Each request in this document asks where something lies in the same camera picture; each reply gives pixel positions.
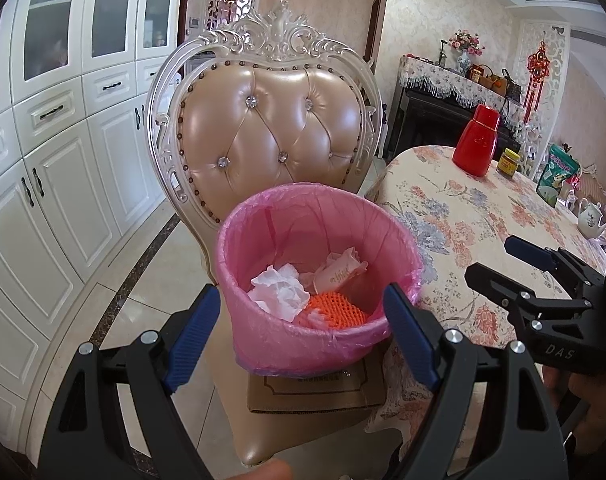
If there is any green snack bag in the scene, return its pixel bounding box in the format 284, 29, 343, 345
536, 143, 581, 208

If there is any white glass door cabinet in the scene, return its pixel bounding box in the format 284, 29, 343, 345
0, 0, 189, 441

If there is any person's left hand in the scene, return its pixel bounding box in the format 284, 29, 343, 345
240, 460, 294, 480

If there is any pink lined waste bin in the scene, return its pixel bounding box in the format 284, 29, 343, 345
215, 181, 424, 378

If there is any dark wooden door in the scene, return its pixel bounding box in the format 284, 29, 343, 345
179, 0, 192, 56

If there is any white carved hallway screen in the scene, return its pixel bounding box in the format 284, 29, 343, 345
205, 0, 264, 36

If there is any dark leather handbag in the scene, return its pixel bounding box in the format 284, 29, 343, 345
502, 68, 524, 102

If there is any small orange foam fruit net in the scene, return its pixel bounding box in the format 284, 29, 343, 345
303, 292, 371, 330

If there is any floral lace piano cover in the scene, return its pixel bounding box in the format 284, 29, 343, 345
397, 55, 526, 111

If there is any flat brown cardboard carton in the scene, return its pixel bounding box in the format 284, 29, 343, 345
247, 345, 389, 417

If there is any red thermos flask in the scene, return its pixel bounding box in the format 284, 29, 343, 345
451, 105, 501, 177

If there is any dark wooden door frame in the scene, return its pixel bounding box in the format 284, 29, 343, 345
364, 0, 385, 68

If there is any cream paper wrapper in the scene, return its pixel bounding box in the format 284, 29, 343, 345
313, 246, 370, 295

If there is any red knot wall ornament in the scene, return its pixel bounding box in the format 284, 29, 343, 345
523, 32, 551, 126

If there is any white carved sofa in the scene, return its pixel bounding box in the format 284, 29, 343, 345
576, 162, 606, 206

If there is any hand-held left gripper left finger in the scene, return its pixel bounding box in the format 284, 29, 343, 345
37, 284, 222, 480

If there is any yellow lid glass jar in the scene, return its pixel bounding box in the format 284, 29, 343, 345
498, 149, 521, 177

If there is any black piano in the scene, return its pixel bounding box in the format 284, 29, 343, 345
385, 85, 521, 161

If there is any cream tufted carved chair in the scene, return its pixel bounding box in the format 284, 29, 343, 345
145, 0, 401, 466

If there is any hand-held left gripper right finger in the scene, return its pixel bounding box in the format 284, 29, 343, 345
382, 282, 569, 480

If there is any white tissue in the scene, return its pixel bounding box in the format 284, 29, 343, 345
249, 265, 310, 322

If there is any person's right hand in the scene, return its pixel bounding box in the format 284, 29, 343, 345
540, 366, 606, 456

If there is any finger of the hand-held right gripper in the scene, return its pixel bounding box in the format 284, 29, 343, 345
464, 262, 592, 312
504, 236, 606, 289

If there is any pink flower bouquet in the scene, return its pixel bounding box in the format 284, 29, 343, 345
448, 29, 484, 55

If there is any white porcelain teapot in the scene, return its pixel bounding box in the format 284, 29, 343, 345
576, 199, 606, 238

